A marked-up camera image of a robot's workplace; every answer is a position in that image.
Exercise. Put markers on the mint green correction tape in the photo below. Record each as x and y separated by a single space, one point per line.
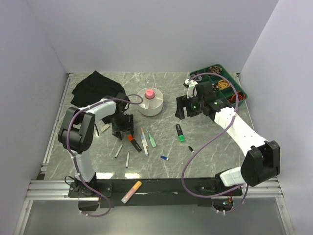
152 140

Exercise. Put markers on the yellow rolled tie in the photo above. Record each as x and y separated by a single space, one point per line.
223 84

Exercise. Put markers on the white blue tip pen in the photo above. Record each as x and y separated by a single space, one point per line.
127 160

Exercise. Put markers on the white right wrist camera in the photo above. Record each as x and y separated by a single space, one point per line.
191 88

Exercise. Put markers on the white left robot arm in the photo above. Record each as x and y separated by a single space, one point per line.
77 131

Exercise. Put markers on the blue cap white marker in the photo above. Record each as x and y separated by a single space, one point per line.
145 149

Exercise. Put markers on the black white rolled tie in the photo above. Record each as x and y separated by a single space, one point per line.
215 88

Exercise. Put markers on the green black highlighter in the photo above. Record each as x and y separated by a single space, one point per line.
180 133

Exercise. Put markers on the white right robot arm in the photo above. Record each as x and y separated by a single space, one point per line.
262 157

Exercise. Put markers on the white black tip pen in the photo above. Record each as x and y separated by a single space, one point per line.
118 151

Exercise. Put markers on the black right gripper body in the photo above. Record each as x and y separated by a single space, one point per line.
195 105

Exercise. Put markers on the black base bar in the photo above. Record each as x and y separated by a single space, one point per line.
160 192

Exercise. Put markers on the black cloth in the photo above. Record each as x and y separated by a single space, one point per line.
95 87

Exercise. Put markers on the white round desk organizer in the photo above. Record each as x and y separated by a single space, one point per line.
151 107

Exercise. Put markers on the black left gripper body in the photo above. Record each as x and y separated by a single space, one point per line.
122 121

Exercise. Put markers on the peach cap white marker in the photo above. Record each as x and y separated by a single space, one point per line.
144 138

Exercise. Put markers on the green compartment tray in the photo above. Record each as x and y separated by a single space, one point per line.
221 94

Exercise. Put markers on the aluminium frame rail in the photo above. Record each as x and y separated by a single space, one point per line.
221 154

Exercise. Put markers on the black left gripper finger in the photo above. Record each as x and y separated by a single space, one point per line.
131 135
118 135

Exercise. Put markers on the orange navy rolled tie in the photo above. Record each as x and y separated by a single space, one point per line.
236 96

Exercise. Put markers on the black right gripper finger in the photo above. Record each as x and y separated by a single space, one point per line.
180 103
180 115

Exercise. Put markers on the brown patterned rolled tie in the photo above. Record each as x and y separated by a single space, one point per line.
215 69

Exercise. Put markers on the beige eraser block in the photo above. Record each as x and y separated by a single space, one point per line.
104 128

